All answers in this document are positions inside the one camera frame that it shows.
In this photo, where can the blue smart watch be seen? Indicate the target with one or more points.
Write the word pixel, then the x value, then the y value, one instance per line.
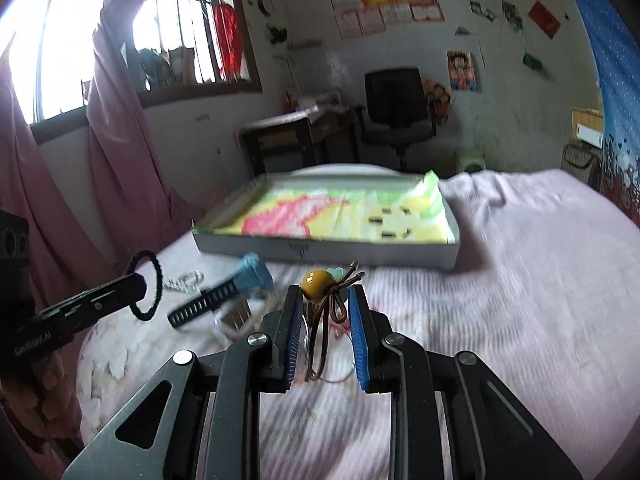
pixel 252 274

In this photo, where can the brown patterned handbag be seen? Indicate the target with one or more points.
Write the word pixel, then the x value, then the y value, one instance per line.
pixel 583 164

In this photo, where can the red paper on wall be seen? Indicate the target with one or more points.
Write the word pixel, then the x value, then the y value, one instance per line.
pixel 544 19

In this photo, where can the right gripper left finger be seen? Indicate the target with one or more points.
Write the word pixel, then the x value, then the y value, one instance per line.
pixel 283 328

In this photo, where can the round wall clock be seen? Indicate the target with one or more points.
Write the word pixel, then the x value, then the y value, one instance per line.
pixel 266 7

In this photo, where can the cartoon poster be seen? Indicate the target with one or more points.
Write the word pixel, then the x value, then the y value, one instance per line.
pixel 461 71

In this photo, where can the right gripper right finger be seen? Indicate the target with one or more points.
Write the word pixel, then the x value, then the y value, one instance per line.
pixel 368 328

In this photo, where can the pink curtain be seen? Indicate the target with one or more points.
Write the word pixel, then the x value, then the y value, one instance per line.
pixel 115 158

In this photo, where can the barred window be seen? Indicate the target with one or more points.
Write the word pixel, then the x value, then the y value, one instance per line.
pixel 176 50

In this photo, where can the white cardboard box tray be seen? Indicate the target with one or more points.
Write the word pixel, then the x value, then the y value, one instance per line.
pixel 431 256

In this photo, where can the blue dotted fabric wardrobe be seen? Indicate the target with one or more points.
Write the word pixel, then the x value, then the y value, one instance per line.
pixel 616 54

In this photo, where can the beige hair claw clip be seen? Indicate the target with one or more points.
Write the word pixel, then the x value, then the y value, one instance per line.
pixel 232 316

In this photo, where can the cardboard box by wall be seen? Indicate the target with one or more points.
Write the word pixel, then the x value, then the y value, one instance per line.
pixel 587 126

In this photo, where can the family cartoon sticker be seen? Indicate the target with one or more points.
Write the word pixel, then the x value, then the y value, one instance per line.
pixel 440 98

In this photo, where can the green pouch on wall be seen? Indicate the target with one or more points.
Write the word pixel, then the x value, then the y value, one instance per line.
pixel 531 62

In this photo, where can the colourful paper liner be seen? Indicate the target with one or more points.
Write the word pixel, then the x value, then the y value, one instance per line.
pixel 374 211

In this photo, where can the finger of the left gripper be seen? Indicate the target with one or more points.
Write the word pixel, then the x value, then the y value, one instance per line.
pixel 209 300
pixel 78 313

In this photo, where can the black office chair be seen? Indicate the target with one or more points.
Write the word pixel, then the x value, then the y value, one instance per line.
pixel 397 114

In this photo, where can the dark wooden desk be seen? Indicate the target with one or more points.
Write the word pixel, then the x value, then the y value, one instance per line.
pixel 317 135

